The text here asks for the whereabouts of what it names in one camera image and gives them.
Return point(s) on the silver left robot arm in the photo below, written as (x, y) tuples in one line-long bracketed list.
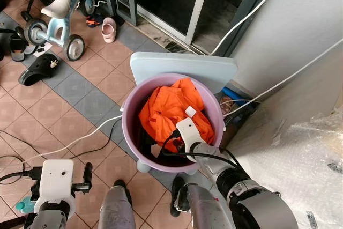
[(48, 218)]

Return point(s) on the orange and black shoe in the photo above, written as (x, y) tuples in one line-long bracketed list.
[(95, 21)]

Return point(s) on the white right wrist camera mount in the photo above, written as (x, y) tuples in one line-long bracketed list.
[(190, 131)]

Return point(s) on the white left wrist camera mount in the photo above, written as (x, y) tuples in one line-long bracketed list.
[(53, 183)]

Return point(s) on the grey robot left leg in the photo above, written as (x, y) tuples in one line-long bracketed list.
[(115, 213)]

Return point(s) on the light blue child tricycle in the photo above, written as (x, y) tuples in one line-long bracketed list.
[(63, 22)]

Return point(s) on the purple plastic bucket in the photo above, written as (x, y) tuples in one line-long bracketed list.
[(130, 116)]

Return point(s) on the blue plastic object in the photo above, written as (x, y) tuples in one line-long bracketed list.
[(231, 93)]

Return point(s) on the teal plastic bottle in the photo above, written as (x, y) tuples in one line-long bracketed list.
[(24, 204)]

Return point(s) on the clear bubble wrap sheet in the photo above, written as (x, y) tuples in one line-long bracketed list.
[(289, 175)]

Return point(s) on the grey robot right leg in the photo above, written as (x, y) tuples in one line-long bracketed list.
[(201, 210)]

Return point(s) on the pink child shoe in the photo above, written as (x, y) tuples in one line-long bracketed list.
[(109, 29)]

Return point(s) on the orange garment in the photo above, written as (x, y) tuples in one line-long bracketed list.
[(163, 108)]

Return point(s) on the black clog slipper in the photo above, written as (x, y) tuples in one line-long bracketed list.
[(37, 71)]

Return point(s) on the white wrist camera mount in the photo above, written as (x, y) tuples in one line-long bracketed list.
[(190, 131), (53, 183)]

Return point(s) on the grey robot leg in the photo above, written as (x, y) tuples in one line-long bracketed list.
[(115, 213), (201, 210)]

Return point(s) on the pale blue plastic stool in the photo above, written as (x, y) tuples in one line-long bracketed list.
[(161, 64)]

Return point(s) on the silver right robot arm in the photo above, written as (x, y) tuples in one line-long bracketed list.
[(262, 207)]

